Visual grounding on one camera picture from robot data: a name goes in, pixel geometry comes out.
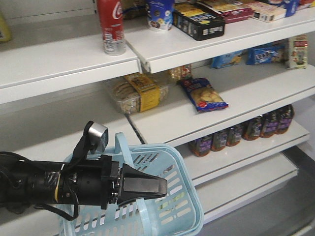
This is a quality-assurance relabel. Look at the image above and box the biscuit box yellow band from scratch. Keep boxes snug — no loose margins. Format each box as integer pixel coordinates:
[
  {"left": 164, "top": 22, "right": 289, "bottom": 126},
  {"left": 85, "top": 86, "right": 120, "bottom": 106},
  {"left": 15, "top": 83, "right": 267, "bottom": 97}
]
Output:
[{"left": 105, "top": 73, "right": 169, "bottom": 114}]

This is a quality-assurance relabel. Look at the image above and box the blue snack packet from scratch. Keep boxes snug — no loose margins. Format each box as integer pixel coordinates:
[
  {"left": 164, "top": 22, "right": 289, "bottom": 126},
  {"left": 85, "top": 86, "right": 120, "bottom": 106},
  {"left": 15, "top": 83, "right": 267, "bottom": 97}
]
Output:
[{"left": 180, "top": 78, "right": 228, "bottom": 113}]

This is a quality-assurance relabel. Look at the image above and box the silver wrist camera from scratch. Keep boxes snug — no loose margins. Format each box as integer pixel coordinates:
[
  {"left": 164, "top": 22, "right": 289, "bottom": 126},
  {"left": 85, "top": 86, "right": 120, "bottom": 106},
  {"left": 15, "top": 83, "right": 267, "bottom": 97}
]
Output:
[{"left": 88, "top": 122, "right": 109, "bottom": 153}]

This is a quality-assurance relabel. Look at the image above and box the red coca cola bottle can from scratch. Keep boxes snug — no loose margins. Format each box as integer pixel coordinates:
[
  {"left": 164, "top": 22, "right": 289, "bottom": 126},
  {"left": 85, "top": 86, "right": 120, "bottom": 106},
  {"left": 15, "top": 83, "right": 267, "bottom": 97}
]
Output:
[{"left": 96, "top": 0, "right": 126, "bottom": 56}]

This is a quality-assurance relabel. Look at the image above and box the blue white snack cup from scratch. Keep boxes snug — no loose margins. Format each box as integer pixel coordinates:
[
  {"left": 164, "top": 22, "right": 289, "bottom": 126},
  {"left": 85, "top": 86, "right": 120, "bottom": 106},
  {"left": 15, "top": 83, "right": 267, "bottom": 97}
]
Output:
[{"left": 146, "top": 0, "right": 175, "bottom": 32}]

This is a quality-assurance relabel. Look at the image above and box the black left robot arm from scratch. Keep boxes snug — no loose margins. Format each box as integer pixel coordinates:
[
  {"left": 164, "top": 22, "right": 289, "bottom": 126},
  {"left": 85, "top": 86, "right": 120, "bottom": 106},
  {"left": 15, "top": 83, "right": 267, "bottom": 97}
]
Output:
[{"left": 0, "top": 152, "right": 167, "bottom": 221}]

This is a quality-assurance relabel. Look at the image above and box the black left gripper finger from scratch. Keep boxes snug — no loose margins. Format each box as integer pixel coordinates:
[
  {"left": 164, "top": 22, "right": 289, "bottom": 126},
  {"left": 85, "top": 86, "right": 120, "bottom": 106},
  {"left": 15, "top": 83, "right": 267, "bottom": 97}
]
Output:
[{"left": 117, "top": 164, "right": 167, "bottom": 206}]

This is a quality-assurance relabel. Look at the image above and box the white metal shelving unit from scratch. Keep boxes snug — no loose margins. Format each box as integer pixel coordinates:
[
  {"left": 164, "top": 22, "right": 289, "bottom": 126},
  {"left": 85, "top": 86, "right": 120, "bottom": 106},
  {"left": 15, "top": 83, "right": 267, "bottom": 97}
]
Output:
[{"left": 0, "top": 0, "right": 315, "bottom": 236}]

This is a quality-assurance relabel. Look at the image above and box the light blue plastic basket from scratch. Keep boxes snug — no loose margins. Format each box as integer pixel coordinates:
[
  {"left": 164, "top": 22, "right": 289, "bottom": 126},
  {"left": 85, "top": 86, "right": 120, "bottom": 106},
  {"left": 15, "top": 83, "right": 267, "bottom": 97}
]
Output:
[{"left": 56, "top": 132, "right": 204, "bottom": 236}]

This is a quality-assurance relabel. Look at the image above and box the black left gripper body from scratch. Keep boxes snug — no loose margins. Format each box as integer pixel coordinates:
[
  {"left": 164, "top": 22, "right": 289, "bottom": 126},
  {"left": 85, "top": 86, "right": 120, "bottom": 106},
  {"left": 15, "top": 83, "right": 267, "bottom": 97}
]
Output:
[{"left": 58, "top": 155, "right": 121, "bottom": 209}]

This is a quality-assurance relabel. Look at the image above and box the black biscuit tray pack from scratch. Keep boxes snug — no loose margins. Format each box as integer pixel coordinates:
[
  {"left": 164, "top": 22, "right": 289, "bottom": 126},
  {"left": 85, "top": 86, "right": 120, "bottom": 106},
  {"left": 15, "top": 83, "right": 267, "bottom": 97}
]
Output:
[{"left": 173, "top": 2, "right": 225, "bottom": 41}]

